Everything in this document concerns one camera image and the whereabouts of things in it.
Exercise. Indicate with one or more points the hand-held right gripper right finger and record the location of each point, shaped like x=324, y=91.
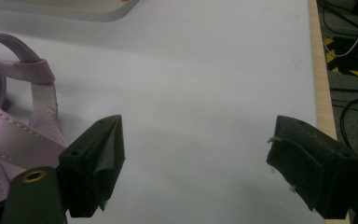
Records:
x=317, y=168

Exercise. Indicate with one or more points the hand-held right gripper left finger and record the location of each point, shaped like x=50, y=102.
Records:
x=87, y=168

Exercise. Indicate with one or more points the purple sandal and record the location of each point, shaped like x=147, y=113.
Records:
x=12, y=137

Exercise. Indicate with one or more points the white two-tier shoe rack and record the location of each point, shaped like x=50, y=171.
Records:
x=105, y=14

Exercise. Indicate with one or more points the stand base with hazard tape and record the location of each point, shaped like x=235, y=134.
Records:
x=354, y=59

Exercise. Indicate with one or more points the white table mat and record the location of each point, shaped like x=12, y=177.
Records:
x=199, y=77

